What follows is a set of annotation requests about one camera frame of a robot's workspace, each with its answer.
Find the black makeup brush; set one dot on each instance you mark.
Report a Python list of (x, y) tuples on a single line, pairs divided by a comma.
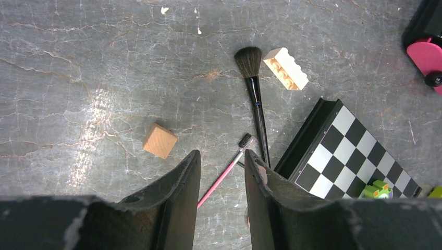
[(248, 61)]

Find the black white chessboard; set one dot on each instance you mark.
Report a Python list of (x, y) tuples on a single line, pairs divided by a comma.
[(334, 156)]

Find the green lego brick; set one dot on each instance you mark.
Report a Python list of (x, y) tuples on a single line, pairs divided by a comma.
[(436, 192)]

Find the green owl toy block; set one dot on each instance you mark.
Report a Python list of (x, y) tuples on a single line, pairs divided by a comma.
[(378, 190)]

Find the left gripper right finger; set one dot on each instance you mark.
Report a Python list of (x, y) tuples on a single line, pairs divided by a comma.
[(283, 216)]

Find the white lego brick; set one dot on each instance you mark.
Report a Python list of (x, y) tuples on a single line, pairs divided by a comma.
[(283, 66)]

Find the brown wooden cube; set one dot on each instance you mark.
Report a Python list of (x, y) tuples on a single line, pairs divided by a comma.
[(159, 141)]

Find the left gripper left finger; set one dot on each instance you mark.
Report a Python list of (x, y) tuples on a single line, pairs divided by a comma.
[(162, 215)]

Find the pink lip gloss wand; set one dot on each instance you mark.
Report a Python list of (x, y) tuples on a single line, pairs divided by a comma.
[(244, 144)]

